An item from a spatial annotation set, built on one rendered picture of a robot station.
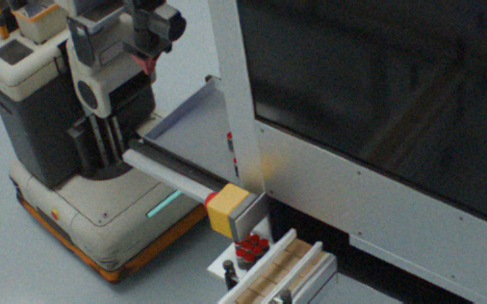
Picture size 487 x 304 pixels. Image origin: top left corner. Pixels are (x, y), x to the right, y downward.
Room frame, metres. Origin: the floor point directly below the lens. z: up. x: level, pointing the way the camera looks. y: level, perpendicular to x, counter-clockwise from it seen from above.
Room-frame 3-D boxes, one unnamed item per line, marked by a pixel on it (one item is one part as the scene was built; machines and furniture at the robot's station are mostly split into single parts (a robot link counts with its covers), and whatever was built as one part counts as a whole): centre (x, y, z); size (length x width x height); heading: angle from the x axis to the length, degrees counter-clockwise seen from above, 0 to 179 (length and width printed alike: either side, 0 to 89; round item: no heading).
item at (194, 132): (1.40, 0.01, 0.90); 0.34 x 0.26 x 0.04; 44
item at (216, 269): (1.03, 0.02, 0.87); 0.14 x 0.13 x 0.02; 44
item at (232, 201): (1.07, 0.03, 1.00); 0.08 x 0.07 x 0.07; 44
